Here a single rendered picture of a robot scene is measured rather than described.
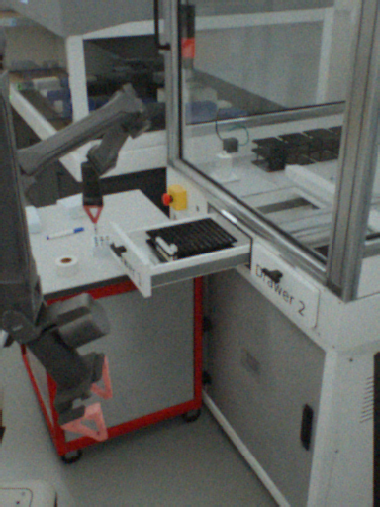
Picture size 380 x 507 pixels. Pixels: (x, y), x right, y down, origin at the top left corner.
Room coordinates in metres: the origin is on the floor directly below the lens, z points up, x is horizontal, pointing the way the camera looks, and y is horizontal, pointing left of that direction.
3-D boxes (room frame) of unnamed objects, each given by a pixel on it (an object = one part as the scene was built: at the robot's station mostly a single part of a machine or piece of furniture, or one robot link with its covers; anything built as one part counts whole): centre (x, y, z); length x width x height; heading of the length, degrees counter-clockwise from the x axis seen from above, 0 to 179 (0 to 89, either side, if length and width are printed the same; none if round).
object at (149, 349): (1.92, 0.34, 0.38); 0.62 x 0.58 x 0.76; 26
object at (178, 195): (1.97, 0.04, 0.88); 0.07 x 0.05 x 0.07; 26
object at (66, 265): (1.66, 0.38, 0.78); 0.07 x 0.07 x 0.04
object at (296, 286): (1.40, -0.25, 0.87); 0.29 x 0.02 x 0.11; 26
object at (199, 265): (1.64, -0.01, 0.86); 0.40 x 0.26 x 0.06; 116
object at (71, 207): (2.11, 0.42, 0.79); 0.13 x 0.09 x 0.05; 130
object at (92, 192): (1.81, 0.31, 0.98); 0.10 x 0.07 x 0.07; 8
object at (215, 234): (1.63, -0.01, 0.87); 0.22 x 0.18 x 0.06; 116
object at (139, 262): (1.55, 0.18, 0.87); 0.29 x 0.02 x 0.11; 26
